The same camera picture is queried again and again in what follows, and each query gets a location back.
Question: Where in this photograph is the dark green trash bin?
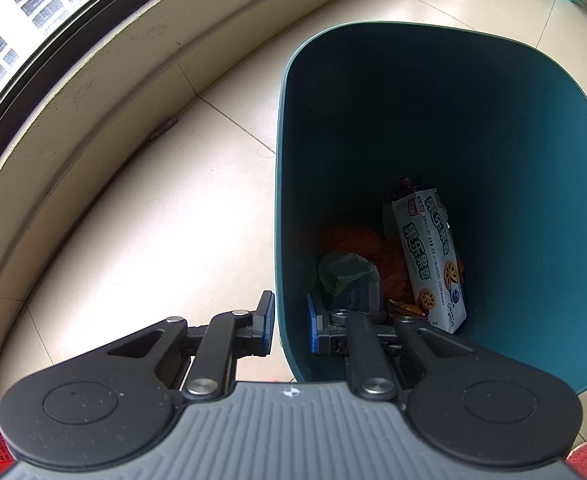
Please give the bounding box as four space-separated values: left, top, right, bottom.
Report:
275 22 587 392

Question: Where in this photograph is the green plastic wrapper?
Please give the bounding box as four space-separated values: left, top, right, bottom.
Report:
317 252 380 296

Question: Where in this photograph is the white cookie box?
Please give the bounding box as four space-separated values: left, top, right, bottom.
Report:
392 188 467 334

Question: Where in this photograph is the pink fuzzy slipper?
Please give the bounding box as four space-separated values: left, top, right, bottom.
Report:
566 442 587 480

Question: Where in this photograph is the black window frame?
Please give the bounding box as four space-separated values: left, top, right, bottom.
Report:
0 0 150 157

